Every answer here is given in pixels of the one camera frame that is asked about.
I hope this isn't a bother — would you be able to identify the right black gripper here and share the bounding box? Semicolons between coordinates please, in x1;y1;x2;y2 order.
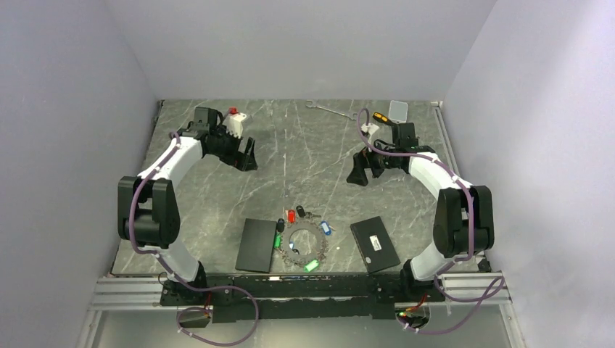
347;136;399;186

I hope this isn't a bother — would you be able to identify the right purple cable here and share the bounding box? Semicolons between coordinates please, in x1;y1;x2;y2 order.
356;107;506;336

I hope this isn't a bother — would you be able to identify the yellow black screwdriver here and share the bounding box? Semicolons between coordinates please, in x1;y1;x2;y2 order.
372;112;397;127

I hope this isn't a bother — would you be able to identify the aluminium frame rail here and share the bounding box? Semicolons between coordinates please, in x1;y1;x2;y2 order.
91;273;512;310

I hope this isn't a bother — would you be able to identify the clear plastic box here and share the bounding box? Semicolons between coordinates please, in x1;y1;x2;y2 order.
388;100;409;123

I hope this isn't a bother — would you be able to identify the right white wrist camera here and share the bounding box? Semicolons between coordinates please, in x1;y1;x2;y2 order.
360;123;380;137

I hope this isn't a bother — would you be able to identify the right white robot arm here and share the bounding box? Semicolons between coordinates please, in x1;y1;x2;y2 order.
347;123;495;301

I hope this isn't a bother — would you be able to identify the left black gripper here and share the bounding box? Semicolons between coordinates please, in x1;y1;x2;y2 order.
209;125;258;171

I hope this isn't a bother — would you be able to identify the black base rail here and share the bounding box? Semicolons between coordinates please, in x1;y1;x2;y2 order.
160;273;444;323

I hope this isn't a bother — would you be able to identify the purple cable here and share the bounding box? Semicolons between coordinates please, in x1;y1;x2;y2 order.
128;133;260;348
356;107;506;336

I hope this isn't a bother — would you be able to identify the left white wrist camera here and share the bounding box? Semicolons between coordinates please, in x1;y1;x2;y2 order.
225;107;249;138

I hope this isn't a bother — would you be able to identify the silver wrench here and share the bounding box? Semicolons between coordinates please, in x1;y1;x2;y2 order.
305;99;357;120

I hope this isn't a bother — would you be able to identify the black flat box left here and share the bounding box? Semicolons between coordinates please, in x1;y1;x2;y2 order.
235;218;277;273

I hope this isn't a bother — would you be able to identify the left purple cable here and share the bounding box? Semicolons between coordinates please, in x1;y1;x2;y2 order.
128;133;260;348

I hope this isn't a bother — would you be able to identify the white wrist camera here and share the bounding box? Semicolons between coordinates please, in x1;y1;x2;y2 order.
225;107;249;138
360;123;380;137

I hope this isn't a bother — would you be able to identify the black box with label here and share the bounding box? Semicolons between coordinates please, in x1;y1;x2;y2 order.
350;216;400;274

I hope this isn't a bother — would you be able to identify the metal ring with keys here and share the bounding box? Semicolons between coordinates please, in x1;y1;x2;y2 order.
273;205;334;274

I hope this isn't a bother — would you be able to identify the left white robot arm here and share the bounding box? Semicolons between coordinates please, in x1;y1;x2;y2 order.
117;107;257;305

